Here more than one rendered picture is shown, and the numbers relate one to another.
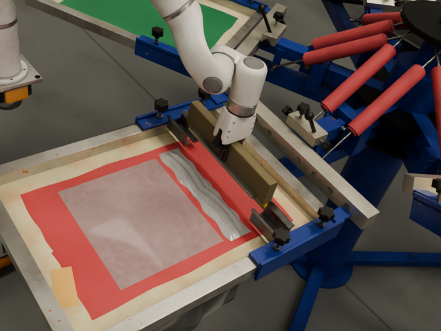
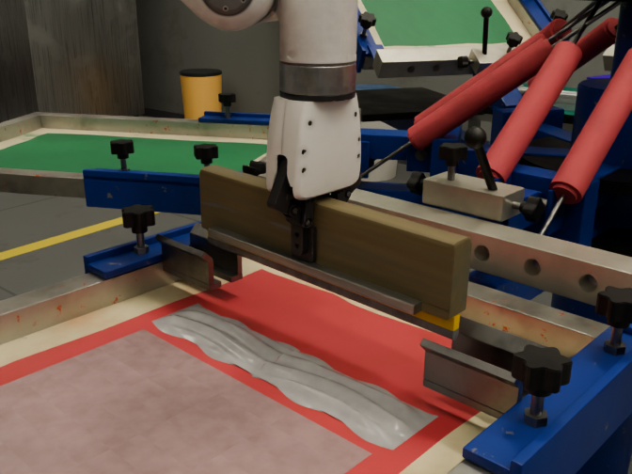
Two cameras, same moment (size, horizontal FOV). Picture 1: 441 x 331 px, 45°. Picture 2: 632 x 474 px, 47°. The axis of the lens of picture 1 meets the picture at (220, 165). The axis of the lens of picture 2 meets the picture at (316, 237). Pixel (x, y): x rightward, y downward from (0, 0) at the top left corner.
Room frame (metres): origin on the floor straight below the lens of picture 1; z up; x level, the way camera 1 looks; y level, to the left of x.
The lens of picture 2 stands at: (0.36, -0.01, 1.34)
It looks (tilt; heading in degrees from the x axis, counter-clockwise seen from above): 20 degrees down; 0
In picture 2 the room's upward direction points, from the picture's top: straight up
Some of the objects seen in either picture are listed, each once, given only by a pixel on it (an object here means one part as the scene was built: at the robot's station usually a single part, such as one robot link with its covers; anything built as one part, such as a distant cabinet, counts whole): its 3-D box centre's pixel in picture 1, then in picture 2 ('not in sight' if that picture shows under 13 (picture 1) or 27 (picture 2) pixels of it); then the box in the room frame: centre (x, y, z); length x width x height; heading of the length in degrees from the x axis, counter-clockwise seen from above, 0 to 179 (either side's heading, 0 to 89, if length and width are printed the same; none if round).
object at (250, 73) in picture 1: (233, 73); (279, 3); (1.10, 0.02, 1.32); 0.15 x 0.10 x 0.11; 89
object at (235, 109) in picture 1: (244, 102); (323, 75); (1.09, -0.02, 1.25); 0.09 x 0.07 x 0.03; 137
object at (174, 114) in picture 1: (180, 117); (191, 254); (1.31, 0.16, 0.98); 0.30 x 0.05 x 0.07; 137
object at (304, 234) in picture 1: (296, 243); (574, 408); (0.92, -0.24, 0.98); 0.30 x 0.05 x 0.07; 137
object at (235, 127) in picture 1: (237, 121); (317, 137); (1.09, -0.01, 1.19); 0.10 x 0.08 x 0.11; 137
